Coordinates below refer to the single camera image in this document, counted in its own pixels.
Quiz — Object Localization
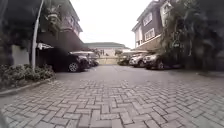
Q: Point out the low green bushes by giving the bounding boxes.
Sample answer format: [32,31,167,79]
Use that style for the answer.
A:
[0,63,56,88]

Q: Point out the dark suv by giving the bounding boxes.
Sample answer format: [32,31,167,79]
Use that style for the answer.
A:
[142,52,174,71]

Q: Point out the large dark tree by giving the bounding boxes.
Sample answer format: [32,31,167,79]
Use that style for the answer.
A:
[159,0,224,72]

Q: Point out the low building with grey roof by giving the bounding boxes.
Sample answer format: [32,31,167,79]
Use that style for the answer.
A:
[83,41,131,58]

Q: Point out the brown building with white windows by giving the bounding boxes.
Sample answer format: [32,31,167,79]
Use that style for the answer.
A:
[131,0,174,52]

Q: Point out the grey brick paved road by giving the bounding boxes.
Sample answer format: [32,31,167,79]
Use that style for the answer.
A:
[0,64,224,128]

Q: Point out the concrete kerb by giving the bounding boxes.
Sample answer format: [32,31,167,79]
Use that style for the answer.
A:
[0,77,56,98]

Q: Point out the black car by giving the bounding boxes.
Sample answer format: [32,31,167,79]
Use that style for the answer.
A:
[39,50,90,73]

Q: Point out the pale slanted pole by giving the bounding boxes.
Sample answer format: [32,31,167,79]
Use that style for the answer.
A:
[30,0,45,71]

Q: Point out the dark car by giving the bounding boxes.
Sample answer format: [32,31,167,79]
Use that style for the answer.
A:
[87,55,100,68]
[117,54,132,66]

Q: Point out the pale boundary wall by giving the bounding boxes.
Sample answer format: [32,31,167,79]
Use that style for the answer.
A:
[97,56,120,66]

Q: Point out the brown building with balcony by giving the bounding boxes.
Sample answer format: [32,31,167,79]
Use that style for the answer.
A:
[35,0,90,54]

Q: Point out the white car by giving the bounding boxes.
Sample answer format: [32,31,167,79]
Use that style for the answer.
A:
[128,53,148,68]

